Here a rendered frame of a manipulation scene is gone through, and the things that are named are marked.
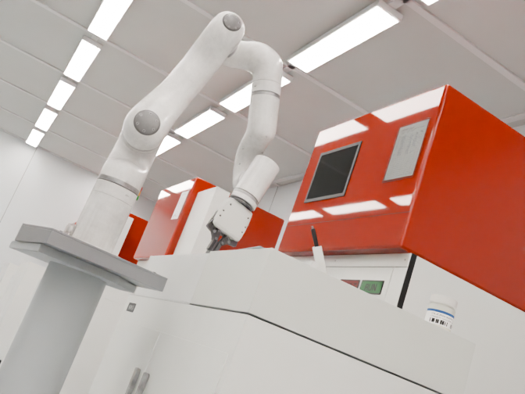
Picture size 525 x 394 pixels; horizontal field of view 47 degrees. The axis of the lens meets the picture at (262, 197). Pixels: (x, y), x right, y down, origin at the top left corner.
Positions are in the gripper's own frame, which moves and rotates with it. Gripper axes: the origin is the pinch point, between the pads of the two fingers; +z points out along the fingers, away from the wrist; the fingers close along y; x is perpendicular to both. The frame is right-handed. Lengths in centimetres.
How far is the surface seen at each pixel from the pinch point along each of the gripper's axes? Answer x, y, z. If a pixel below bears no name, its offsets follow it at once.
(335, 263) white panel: -29, -53, -31
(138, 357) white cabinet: -11.8, -2.6, 35.2
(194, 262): 2.6, 3.1, 6.8
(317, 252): 15.3, -21.5, -13.2
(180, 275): -4.6, 2.3, 10.7
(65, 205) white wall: -800, -17, -117
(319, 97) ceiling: -213, -75, -195
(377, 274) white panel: -2, -54, -27
